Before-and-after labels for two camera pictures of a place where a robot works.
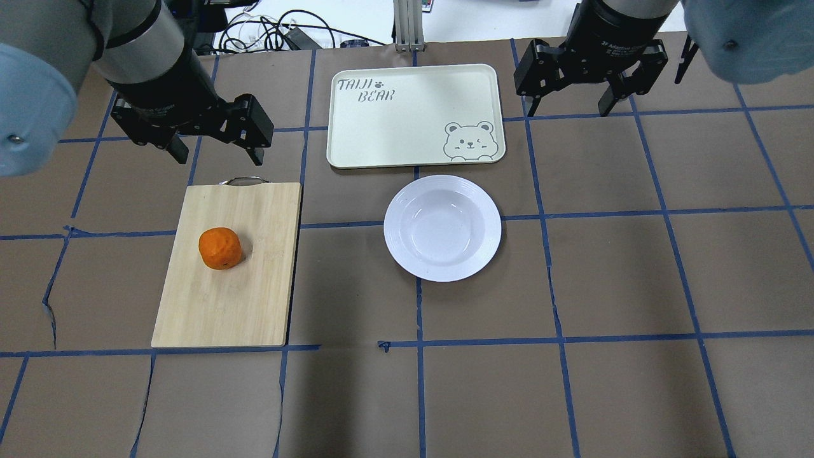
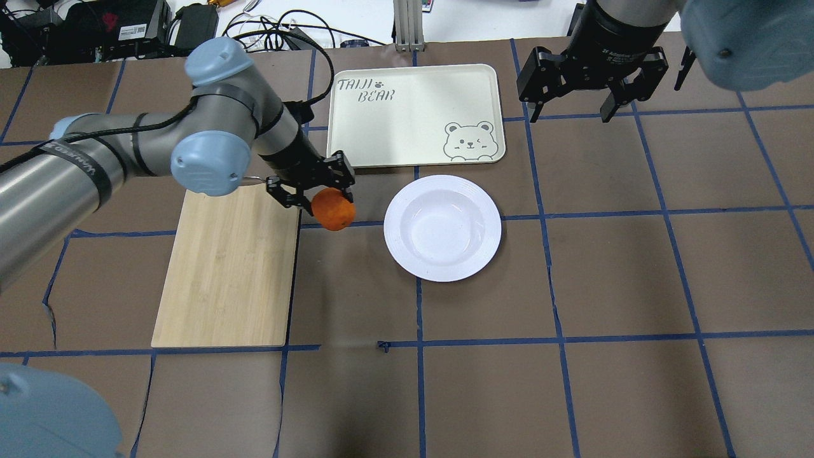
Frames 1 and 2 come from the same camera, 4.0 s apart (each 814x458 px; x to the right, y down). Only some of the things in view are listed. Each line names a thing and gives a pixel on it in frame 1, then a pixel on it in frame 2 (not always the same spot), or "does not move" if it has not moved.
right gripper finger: [607, 101] does not move
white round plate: [442, 228] does not move
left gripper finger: [256, 154] -> [342, 182]
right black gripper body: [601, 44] does not move
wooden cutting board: [248, 305] does not move
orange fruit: [220, 248] -> [332, 210]
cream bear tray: [381, 116] does not move
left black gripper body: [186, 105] -> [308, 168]
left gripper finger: [177, 148] -> [288, 199]
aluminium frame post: [409, 25] does not move
